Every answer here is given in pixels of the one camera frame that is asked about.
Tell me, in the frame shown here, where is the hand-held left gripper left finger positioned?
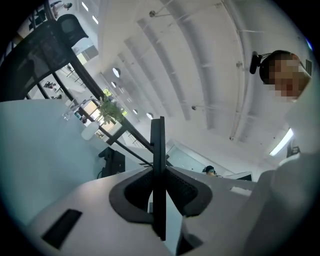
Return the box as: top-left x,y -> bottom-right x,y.
26,116 -> 174,256

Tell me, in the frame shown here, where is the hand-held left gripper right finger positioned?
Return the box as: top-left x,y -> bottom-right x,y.
159,116 -> 257,256

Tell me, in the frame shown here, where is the black computer monitor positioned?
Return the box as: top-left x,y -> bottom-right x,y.
98,146 -> 126,179

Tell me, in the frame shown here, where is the white round vase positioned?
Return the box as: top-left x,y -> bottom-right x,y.
80,121 -> 101,141

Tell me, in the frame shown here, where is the person's white shirt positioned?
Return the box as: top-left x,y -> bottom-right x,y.
243,74 -> 320,256

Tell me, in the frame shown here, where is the long ceiling light strip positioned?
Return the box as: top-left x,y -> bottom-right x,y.
268,128 -> 294,158

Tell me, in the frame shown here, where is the green potted plant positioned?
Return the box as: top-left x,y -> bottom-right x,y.
95,95 -> 126,125

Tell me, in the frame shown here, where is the clear drinking glass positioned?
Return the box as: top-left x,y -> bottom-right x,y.
61,100 -> 76,121

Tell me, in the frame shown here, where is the person's head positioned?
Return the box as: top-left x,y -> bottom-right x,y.
259,49 -> 313,103

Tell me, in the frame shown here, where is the black mesh office chair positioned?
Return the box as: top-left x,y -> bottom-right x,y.
0,13 -> 90,102

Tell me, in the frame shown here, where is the black diagonal window frame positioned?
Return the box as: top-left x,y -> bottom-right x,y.
51,49 -> 154,167

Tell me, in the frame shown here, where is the black head-worn camera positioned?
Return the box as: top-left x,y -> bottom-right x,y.
249,50 -> 273,75

